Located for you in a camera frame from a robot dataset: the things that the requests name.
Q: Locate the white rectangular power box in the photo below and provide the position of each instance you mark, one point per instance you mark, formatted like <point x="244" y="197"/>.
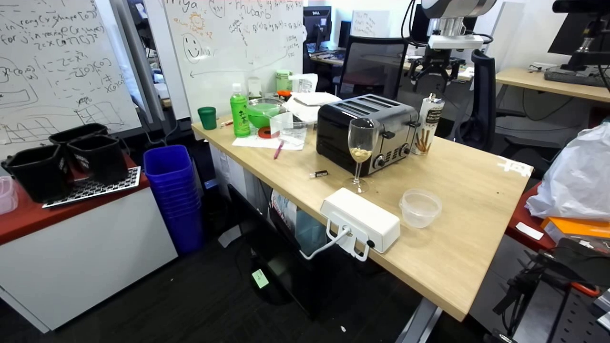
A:
<point x="358" y="216"/>

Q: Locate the whiteboard with smiley drawing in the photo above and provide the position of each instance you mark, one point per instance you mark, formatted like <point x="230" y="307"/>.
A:
<point x="240" y="50"/>

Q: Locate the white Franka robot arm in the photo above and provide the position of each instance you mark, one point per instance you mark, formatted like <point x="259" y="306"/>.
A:
<point x="453" y="12"/>

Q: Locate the tall white cylinder container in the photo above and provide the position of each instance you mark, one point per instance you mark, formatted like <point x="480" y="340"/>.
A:
<point x="429" y="125"/>

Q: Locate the black plastic bin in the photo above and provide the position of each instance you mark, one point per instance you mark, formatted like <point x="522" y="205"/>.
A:
<point x="38" y="172"/>
<point x="97" y="159"/>
<point x="76" y="132"/>

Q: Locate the green plastic bottle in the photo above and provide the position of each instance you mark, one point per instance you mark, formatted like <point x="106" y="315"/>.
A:
<point x="238" y="115"/>

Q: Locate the clear plastic bowl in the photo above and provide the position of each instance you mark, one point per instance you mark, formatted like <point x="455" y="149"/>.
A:
<point x="419" y="206"/>

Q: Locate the black silver four-slot toaster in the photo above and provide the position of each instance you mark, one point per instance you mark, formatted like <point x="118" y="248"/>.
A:
<point x="364" y="130"/>

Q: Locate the whiteboard with handwritten notes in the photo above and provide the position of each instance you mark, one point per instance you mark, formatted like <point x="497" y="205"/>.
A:
<point x="57" y="69"/>

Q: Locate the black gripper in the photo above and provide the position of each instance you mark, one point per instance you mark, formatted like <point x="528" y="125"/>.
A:
<point x="442" y="62"/>

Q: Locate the green plastic cup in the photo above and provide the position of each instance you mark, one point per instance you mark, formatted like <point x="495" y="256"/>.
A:
<point x="206" y="117"/>

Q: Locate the white paper sheet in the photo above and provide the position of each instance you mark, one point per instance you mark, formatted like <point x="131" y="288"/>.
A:
<point x="267" y="142"/>

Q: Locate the white cabinet with red top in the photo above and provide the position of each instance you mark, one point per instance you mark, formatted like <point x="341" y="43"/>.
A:
<point x="76" y="254"/>

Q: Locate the white plastic bag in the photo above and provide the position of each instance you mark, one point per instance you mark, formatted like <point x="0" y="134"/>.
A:
<point x="573" y="178"/>

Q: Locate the orange flat package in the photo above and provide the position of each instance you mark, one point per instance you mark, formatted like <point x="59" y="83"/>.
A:
<point x="577" y="227"/>

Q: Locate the small black clip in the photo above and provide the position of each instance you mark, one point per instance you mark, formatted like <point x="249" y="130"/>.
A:
<point x="320" y="172"/>

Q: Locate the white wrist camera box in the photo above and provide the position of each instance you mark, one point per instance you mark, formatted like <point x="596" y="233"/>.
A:
<point x="457" y="43"/>

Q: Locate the light wood background desk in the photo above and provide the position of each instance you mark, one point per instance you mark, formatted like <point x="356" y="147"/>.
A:
<point x="552" y="85"/>

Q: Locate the white folded paper towels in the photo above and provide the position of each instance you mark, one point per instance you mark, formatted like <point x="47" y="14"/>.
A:
<point x="310" y="104"/>

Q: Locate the clear wine glass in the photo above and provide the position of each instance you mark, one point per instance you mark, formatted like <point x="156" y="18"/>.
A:
<point x="360" y="144"/>

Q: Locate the green sticky note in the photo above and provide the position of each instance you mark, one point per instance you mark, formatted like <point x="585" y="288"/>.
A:
<point x="259" y="279"/>

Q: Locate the grey-backed office chair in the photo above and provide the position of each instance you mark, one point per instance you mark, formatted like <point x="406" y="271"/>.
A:
<point x="373" y="67"/>

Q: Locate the green plastic food container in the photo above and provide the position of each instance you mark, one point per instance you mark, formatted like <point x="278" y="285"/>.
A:
<point x="261" y="115"/>

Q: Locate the stack of blue bins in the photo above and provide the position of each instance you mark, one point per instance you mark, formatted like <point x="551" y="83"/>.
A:
<point x="173" y="191"/>

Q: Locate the red pen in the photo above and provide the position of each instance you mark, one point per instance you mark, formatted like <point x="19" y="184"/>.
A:
<point x="278" y="149"/>

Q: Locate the black tripod stand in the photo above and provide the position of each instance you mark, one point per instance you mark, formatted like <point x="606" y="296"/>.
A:
<point x="545" y="287"/>

